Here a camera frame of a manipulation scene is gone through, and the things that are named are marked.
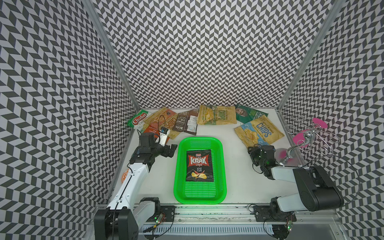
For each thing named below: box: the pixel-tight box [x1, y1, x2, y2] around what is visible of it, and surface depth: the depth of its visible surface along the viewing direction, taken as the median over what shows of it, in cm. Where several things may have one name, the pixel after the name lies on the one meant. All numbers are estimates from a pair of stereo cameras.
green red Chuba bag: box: [127, 109, 153, 133], surface depth 110 cm
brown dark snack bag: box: [173, 109, 199, 136], surface depth 110 cm
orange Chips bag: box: [143, 107, 181, 139], surface depth 110 cm
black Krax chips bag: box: [186, 149, 214, 182], surface depth 89 cm
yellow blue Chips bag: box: [234, 115, 285, 147], surface depth 104 cm
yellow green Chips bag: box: [197, 105, 237, 125], surface depth 114 cm
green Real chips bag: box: [235, 104, 269, 124], surface depth 114 cm
